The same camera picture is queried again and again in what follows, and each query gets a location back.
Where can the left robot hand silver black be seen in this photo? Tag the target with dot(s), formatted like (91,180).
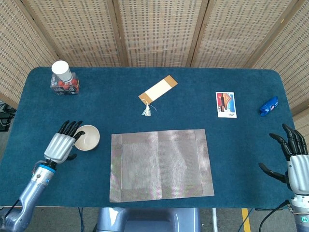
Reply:
(58,147)

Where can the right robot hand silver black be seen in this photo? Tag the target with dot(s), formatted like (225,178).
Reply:
(299,169)

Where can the beige round bowl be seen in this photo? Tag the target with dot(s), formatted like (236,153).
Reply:
(90,140)

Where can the beige woven placemat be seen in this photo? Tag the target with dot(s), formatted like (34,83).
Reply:
(161,166)

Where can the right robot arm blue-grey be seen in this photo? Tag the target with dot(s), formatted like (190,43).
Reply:
(301,217)

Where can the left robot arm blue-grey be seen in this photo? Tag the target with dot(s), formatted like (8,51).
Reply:
(31,191)

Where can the black equipment beside table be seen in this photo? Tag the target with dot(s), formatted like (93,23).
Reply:
(4,118)

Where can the blue snack packet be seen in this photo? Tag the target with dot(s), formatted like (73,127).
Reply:
(268,106)

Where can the white paper cup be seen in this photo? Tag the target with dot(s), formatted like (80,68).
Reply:
(60,68)

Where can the colourful picture postcard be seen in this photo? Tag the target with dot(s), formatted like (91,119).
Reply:
(226,105)

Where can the metal table leg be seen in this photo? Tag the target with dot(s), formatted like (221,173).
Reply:
(214,220)

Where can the tan white bookmark with tassel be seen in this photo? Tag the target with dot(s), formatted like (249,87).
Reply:
(158,90)

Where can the blue-grey robot torso base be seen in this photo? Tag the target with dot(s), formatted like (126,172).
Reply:
(149,220)

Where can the woven bamboo folding screen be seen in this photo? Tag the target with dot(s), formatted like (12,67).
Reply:
(157,31)

